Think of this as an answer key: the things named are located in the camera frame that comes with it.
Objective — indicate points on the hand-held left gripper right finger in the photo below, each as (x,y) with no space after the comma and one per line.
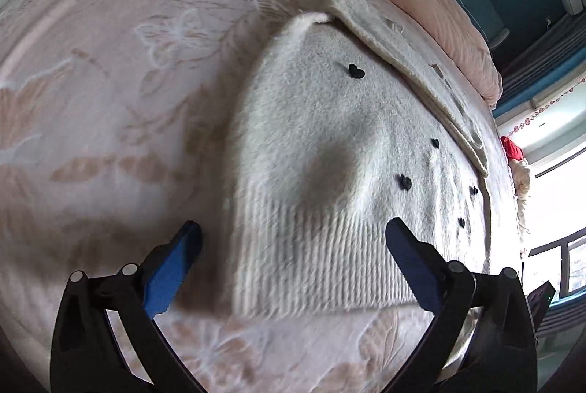
(412,265)

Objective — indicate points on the white fuzzy sweater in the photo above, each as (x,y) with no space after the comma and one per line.
(320,123)

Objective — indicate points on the red bead garland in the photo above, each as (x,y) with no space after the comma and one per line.
(549,107)

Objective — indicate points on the cream cloth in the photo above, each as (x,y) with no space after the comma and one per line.
(523,187)

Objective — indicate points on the window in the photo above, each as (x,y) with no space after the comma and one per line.
(558,191)

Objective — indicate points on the red cloth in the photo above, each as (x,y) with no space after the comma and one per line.
(512,148)

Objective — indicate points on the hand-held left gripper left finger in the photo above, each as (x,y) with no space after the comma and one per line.
(171,269)

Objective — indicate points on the pink butterfly print blanket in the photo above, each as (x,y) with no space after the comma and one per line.
(114,77)

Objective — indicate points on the dark grey curtain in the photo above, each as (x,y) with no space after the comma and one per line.
(540,54)

